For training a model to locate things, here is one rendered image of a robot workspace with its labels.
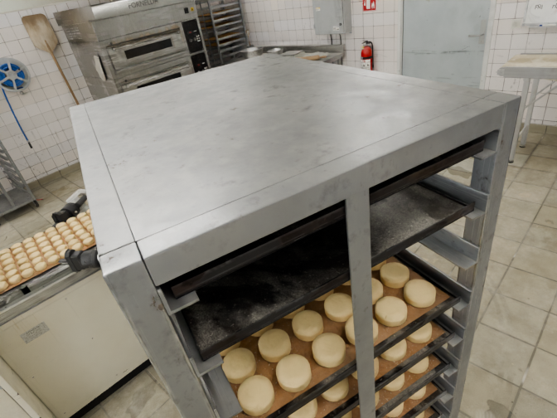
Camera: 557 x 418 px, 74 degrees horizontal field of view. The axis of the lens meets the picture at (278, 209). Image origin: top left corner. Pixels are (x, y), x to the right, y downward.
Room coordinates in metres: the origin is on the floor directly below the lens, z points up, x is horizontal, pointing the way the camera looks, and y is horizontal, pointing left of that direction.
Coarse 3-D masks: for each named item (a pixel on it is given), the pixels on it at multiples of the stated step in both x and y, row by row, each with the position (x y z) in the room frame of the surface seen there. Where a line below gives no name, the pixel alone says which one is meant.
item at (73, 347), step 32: (32, 288) 1.50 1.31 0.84; (96, 288) 1.51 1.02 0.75; (32, 320) 1.33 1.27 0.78; (64, 320) 1.39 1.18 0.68; (96, 320) 1.47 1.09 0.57; (0, 352) 1.23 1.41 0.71; (32, 352) 1.28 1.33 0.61; (64, 352) 1.34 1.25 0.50; (96, 352) 1.42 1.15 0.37; (128, 352) 1.50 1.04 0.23; (32, 384) 1.23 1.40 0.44; (64, 384) 1.29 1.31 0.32; (96, 384) 1.36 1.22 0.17; (64, 416) 1.24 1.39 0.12
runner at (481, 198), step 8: (432, 176) 0.47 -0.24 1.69; (440, 176) 0.46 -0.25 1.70; (424, 184) 0.49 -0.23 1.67; (432, 184) 0.47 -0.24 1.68; (440, 184) 0.46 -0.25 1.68; (448, 184) 0.45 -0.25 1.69; (456, 184) 0.44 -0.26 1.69; (464, 184) 0.43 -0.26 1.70; (448, 192) 0.45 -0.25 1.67; (456, 192) 0.43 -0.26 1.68; (464, 192) 0.42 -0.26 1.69; (472, 192) 0.41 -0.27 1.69; (480, 192) 0.40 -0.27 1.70; (464, 200) 0.42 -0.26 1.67; (472, 200) 0.41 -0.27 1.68; (480, 200) 0.40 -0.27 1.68; (480, 208) 0.40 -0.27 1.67; (464, 216) 0.39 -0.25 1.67; (472, 216) 0.39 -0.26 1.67
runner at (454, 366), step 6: (438, 348) 0.43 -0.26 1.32; (444, 348) 0.42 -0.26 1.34; (438, 354) 0.43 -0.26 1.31; (444, 354) 0.42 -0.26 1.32; (450, 354) 0.41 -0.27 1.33; (444, 360) 0.41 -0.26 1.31; (450, 360) 0.41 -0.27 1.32; (456, 360) 0.40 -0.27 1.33; (450, 366) 0.40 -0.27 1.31; (456, 366) 0.39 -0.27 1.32; (444, 372) 0.39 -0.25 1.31; (450, 372) 0.39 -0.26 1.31
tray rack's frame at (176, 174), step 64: (256, 64) 0.88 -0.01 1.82; (320, 64) 0.76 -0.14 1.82; (128, 128) 0.57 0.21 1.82; (192, 128) 0.51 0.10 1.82; (256, 128) 0.47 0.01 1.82; (320, 128) 0.42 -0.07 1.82; (384, 128) 0.39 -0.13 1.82; (448, 128) 0.36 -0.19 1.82; (512, 128) 0.40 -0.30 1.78; (128, 192) 0.35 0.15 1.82; (192, 192) 0.32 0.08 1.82; (256, 192) 0.29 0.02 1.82; (320, 192) 0.29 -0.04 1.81; (128, 256) 0.23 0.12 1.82; (192, 256) 0.24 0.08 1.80; (128, 320) 0.21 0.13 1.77; (192, 384) 0.22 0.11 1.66
